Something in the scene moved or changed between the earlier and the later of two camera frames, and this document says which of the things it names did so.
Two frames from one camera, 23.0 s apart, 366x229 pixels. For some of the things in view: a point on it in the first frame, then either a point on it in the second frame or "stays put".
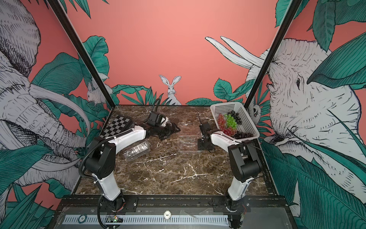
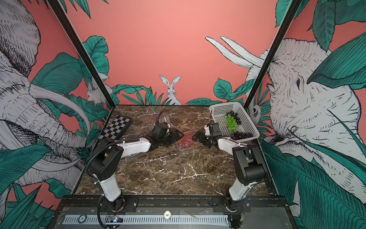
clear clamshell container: x=137 y=150 stays put
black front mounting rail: x=171 y=204 stays put
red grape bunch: x=221 y=121 → x=187 y=141
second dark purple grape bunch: x=239 y=135 stays put
